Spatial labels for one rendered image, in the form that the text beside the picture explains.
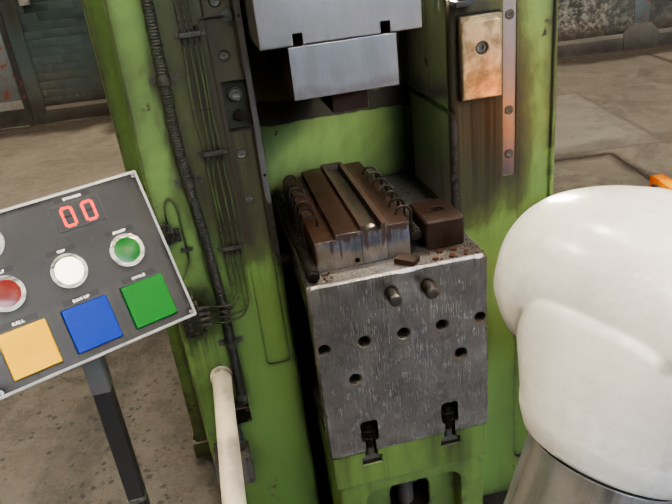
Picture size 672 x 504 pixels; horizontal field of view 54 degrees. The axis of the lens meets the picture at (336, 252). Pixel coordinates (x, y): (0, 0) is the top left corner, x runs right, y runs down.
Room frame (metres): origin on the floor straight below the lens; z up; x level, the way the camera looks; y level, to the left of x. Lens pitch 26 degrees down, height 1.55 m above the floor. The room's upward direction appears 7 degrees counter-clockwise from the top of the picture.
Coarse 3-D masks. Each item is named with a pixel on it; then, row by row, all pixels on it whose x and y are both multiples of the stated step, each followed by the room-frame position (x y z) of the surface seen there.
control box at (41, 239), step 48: (96, 192) 1.09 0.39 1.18; (144, 192) 1.12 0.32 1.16; (0, 240) 0.98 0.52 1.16; (48, 240) 1.01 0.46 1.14; (96, 240) 1.04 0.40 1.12; (144, 240) 1.07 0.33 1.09; (48, 288) 0.96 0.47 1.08; (96, 288) 0.99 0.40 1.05; (144, 336) 0.97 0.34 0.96; (0, 384) 0.85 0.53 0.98
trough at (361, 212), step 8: (328, 168) 1.63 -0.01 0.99; (336, 168) 1.63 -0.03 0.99; (336, 176) 1.58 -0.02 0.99; (344, 176) 1.57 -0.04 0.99; (344, 184) 1.52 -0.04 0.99; (352, 184) 1.48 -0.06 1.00; (344, 192) 1.46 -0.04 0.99; (352, 192) 1.46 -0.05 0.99; (352, 200) 1.41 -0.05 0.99; (360, 200) 1.40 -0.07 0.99; (360, 208) 1.36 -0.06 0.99; (368, 208) 1.33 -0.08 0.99; (360, 216) 1.31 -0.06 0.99; (368, 216) 1.31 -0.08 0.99; (376, 216) 1.27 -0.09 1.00; (376, 224) 1.26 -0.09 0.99
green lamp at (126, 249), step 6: (120, 240) 1.05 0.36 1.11; (126, 240) 1.05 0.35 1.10; (132, 240) 1.06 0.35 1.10; (114, 246) 1.04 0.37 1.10; (120, 246) 1.04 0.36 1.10; (126, 246) 1.05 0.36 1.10; (132, 246) 1.05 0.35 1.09; (138, 246) 1.06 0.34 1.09; (114, 252) 1.04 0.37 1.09; (120, 252) 1.04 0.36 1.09; (126, 252) 1.04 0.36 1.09; (132, 252) 1.05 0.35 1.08; (138, 252) 1.05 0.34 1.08; (120, 258) 1.03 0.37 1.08; (126, 258) 1.04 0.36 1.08; (132, 258) 1.04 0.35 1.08
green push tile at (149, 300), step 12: (156, 276) 1.03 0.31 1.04; (132, 288) 1.01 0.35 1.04; (144, 288) 1.01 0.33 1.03; (156, 288) 1.02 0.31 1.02; (132, 300) 0.99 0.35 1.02; (144, 300) 1.00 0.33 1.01; (156, 300) 1.01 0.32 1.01; (168, 300) 1.01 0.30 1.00; (132, 312) 0.98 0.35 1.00; (144, 312) 0.99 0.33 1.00; (156, 312) 1.00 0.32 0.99; (168, 312) 1.00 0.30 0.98; (144, 324) 0.98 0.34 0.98
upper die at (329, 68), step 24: (288, 48) 1.21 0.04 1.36; (312, 48) 1.22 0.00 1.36; (336, 48) 1.23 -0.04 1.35; (360, 48) 1.23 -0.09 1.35; (384, 48) 1.24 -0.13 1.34; (288, 72) 1.25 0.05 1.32; (312, 72) 1.22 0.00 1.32; (336, 72) 1.23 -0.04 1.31; (360, 72) 1.23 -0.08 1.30; (384, 72) 1.24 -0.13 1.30; (312, 96) 1.22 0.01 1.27
